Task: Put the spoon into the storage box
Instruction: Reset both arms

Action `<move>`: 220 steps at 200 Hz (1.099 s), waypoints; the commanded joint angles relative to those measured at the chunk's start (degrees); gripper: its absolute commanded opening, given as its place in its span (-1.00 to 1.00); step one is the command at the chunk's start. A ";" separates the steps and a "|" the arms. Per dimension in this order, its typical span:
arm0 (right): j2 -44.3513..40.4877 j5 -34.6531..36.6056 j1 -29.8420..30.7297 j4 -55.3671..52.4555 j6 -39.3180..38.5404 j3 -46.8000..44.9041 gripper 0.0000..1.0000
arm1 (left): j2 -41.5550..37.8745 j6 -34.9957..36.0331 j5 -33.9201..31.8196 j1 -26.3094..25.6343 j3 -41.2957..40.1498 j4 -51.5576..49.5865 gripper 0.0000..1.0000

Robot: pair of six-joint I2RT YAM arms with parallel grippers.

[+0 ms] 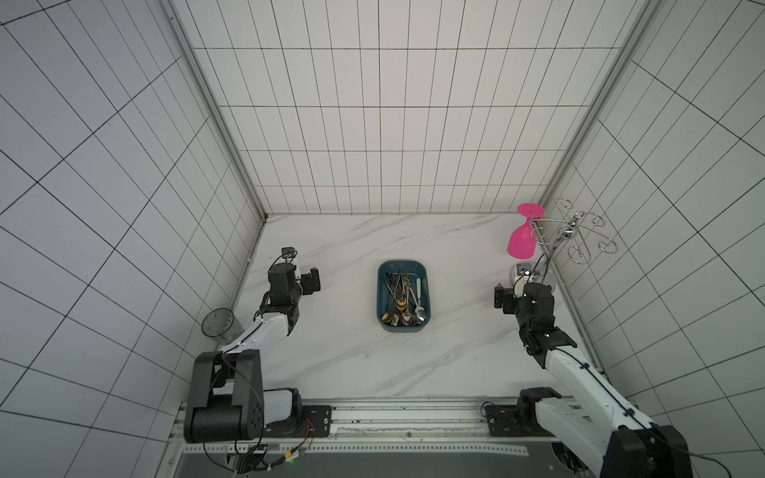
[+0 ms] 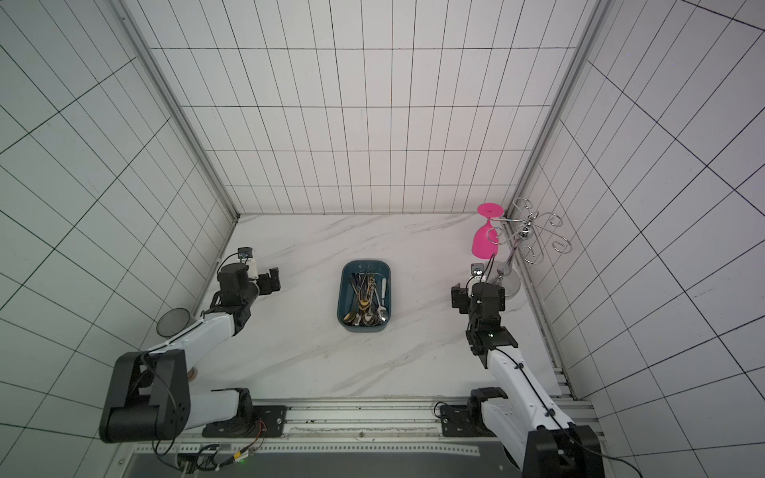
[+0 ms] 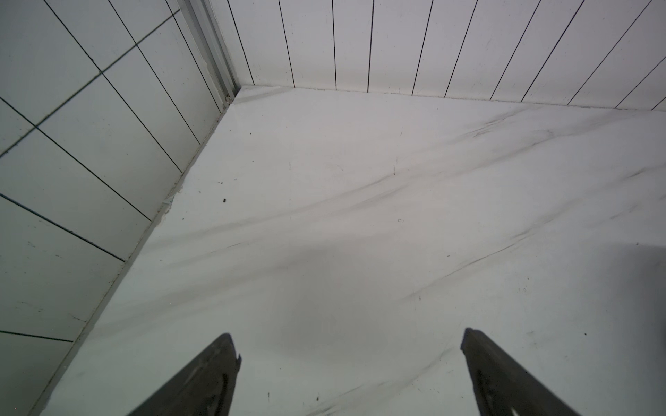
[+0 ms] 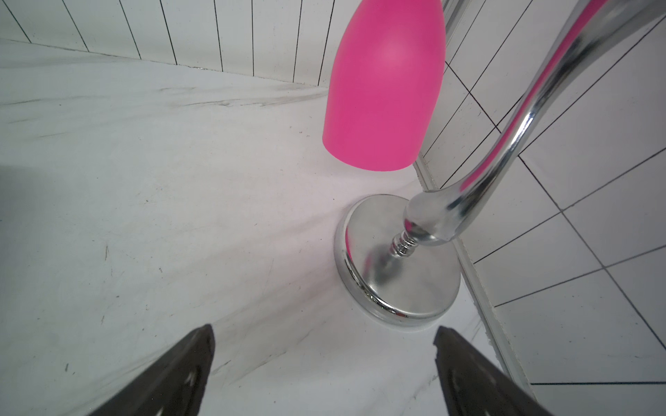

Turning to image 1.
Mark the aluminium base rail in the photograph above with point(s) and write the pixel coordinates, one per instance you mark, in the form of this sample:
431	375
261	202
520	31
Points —
384	435

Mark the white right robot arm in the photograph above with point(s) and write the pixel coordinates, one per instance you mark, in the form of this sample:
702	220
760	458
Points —
591	394

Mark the gold spoon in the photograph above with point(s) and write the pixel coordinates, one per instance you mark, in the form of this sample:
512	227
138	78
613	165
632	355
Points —
393	315

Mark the pink plastic goblet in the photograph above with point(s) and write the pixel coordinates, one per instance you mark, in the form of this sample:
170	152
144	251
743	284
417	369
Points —
521	244

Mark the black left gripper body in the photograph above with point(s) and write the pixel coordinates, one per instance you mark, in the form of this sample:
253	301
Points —
306	284

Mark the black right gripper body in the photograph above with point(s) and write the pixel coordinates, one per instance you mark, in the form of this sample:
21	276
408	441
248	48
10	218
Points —
506	300

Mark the teal plastic storage box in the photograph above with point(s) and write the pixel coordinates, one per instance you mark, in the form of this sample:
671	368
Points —
401	269

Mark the copper long spoon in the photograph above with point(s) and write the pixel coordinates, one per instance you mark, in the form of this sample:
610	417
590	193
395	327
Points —
404	294

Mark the chrome cup rack stand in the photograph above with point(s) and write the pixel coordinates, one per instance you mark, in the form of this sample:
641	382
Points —
579	235

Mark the grey mesh cup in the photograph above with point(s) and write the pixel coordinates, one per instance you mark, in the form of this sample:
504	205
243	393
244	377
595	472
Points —
222	326

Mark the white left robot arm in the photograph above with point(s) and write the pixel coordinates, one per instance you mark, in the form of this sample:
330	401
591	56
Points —
227	399

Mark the white handled silver spoon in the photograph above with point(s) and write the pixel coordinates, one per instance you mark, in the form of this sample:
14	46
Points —
420	312

